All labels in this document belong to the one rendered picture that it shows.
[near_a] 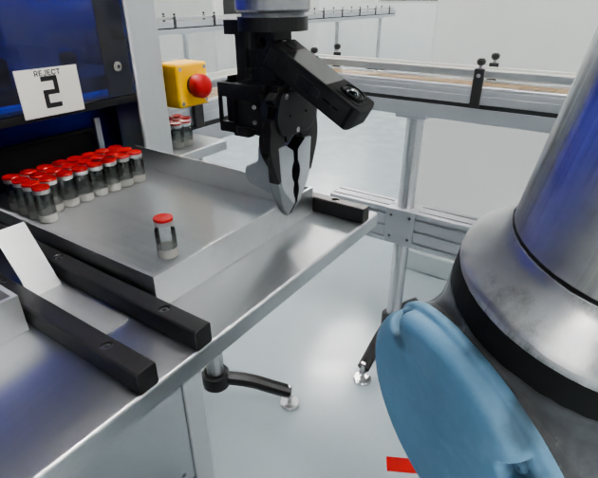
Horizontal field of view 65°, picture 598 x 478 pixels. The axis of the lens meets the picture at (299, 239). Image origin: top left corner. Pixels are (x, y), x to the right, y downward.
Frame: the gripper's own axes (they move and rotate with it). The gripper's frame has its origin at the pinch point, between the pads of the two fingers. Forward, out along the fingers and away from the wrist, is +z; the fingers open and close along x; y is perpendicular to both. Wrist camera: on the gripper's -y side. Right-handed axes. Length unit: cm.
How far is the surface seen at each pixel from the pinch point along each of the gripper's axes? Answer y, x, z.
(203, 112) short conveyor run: 44, -30, 0
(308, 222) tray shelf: -0.1, -3.1, 3.4
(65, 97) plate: 33.7, 5.2, -10.0
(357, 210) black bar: -5.2, -6.3, 1.7
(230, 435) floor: 41, -25, 91
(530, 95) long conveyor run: -10, -82, -1
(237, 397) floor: 49, -37, 91
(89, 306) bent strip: 6.3, 23.3, 3.2
